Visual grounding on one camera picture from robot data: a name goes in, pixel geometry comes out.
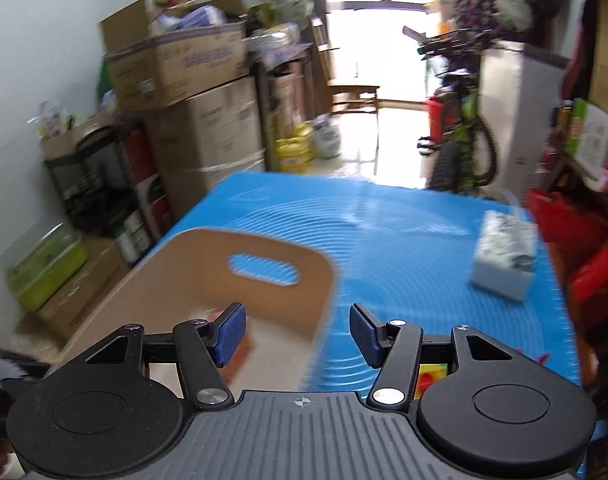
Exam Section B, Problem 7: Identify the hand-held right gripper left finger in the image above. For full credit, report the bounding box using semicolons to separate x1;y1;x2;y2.
71;302;248;408

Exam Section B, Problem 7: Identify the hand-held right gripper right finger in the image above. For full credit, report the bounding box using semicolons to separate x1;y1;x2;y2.
349;302;528;408

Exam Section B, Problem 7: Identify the beige plastic storage bin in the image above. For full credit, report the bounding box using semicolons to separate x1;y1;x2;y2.
58;227;341;392

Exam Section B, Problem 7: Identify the blue silicone mat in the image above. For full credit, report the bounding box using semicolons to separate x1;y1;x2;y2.
169;170;583;392

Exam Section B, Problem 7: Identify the yellow red small box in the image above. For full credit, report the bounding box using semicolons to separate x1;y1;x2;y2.
417;362;449;401

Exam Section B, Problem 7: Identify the green plastic container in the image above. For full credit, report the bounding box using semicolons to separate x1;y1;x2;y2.
0;222;90;312

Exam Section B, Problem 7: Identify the flat cardboard box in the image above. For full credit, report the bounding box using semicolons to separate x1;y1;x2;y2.
36;237;135;347

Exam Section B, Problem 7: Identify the tissue pack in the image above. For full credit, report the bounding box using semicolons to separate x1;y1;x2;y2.
468;209;541;303

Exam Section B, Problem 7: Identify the black utility cart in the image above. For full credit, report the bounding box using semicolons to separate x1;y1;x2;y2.
41;127;177;261

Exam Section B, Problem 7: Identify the yellow bag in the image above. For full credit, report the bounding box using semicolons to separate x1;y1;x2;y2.
275;122;315;175

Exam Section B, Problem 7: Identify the large taped cardboard box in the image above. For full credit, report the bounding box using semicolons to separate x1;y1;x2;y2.
144;77;268;211

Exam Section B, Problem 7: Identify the white plastic bag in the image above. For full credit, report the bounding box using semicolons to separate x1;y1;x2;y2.
311;115;343;160

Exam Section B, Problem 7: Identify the green black bicycle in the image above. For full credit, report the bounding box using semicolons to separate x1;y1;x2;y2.
403;25;501;196

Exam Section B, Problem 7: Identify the red paper bag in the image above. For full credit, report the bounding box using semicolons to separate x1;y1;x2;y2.
526;187;608;312

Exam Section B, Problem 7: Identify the small cardboard box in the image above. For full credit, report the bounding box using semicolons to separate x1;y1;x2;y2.
38;114;115;159

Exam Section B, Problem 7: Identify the wooden chair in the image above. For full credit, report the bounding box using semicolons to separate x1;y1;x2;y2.
311;17;383;117

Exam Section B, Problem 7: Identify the white chest freezer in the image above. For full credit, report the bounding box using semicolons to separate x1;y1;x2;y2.
476;40;571;207

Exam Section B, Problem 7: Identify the open cardboard box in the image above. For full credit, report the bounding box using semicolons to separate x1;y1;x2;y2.
100;0;253;112

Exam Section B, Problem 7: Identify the green white printed box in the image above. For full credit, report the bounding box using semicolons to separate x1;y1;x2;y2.
564;97;608;177

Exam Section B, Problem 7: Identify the floral cloth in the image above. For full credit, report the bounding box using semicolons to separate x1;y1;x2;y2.
453;0;502;47

